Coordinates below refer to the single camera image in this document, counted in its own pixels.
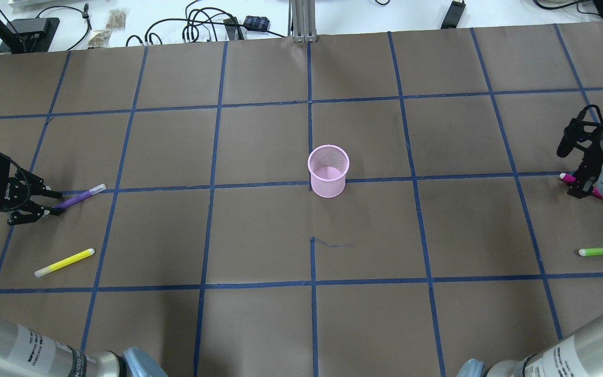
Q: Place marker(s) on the pink mesh cup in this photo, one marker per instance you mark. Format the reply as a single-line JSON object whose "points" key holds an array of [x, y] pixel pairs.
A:
{"points": [[328, 166]]}

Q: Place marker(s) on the black power adapter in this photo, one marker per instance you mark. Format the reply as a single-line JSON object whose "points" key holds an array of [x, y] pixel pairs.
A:
{"points": [[453, 15]]}

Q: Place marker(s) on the black camera stand base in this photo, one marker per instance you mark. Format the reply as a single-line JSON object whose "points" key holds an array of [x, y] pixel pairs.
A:
{"points": [[36, 33]]}

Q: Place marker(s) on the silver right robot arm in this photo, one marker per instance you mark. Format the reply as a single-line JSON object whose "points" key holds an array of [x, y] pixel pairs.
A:
{"points": [[581, 353]]}

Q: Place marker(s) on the purple pen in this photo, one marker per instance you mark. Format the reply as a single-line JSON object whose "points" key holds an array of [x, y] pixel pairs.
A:
{"points": [[81, 197]]}

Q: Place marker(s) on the blue checkered pouch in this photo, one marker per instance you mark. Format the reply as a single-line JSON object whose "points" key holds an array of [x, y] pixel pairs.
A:
{"points": [[256, 23]]}

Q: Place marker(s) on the bag of wooden pieces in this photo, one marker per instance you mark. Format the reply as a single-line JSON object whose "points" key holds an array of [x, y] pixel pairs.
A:
{"points": [[98, 38], [116, 18]]}

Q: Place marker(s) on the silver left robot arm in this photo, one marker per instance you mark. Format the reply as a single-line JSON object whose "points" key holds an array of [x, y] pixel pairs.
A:
{"points": [[24, 352]]}

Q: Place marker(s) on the pink pen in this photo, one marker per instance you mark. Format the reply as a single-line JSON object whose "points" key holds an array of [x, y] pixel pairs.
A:
{"points": [[579, 189]]}

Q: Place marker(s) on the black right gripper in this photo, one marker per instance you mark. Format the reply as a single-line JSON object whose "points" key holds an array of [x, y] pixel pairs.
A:
{"points": [[590, 166]]}

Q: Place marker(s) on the yellow pen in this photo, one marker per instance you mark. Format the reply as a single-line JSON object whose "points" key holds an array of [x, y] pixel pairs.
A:
{"points": [[64, 262]]}

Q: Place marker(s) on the aluminium frame post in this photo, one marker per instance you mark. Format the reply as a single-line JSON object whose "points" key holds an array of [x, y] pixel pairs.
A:
{"points": [[302, 21]]}

